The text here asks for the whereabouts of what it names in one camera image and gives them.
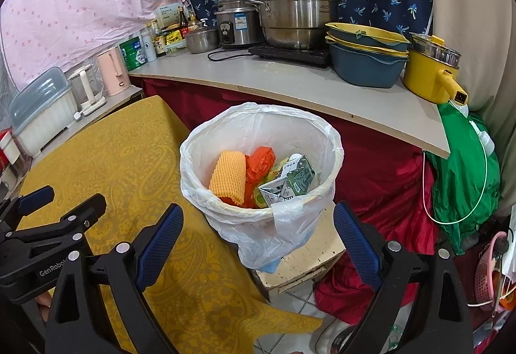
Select wooden stool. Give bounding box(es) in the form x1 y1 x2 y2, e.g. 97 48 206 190
252 202 345 300

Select dark red counter curtain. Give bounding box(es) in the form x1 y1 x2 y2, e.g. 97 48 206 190
136 78 439 324

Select orange foam net sleeve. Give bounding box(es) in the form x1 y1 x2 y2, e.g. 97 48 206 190
209 150 247 206

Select red plastic bag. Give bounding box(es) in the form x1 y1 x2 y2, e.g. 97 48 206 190
239 146 275 209

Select red cap sauce bottle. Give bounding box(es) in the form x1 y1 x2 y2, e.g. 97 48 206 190
178 6 189 38

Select black induction cooktop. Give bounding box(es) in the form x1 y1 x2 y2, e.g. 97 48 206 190
248 45 331 68

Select white carton box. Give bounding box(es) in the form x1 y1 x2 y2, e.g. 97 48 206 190
154 2 183 29

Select person's left hand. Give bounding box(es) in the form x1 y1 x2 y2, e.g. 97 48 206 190
35 291 53 322

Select yellow paisley tablecloth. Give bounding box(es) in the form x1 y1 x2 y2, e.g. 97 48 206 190
21 96 322 353

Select pink plastic basket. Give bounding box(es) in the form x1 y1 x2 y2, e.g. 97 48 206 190
474 232 507 311

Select stacked teal yellow bowls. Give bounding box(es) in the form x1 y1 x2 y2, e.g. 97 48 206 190
325 22 410 89

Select white dish rack grey lid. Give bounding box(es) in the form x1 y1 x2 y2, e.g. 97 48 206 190
9 66 78 157

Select green plastic bag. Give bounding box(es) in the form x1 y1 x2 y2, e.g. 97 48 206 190
425 103 500 255

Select steel rice cooker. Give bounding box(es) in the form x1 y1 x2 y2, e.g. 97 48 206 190
214 0 264 48

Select red plastic basket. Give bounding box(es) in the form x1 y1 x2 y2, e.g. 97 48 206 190
0 128 11 170

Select pink electric kettle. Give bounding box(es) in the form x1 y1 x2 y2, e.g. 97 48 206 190
97 46 131 96

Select trash bin with white liner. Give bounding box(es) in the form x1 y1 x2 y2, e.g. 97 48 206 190
180 103 344 273

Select yellow electric pot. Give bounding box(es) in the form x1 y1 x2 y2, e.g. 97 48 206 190
402 33 469 106

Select green tin can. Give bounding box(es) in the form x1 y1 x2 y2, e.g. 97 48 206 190
119 36 147 71

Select large steel steamer pot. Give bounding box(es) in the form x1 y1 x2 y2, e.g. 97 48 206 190
241 0 351 51

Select white glass electric kettle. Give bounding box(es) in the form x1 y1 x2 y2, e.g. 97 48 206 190
67 64 107 117

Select black power cable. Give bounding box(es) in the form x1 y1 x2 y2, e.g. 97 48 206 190
207 46 255 63

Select dark sauce bottle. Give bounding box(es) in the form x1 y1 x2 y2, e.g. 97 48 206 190
151 19 166 58

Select small steel pot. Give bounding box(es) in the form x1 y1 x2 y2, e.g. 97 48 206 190
184 27 220 54

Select white bottle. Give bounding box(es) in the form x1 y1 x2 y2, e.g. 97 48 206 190
141 28 157 62

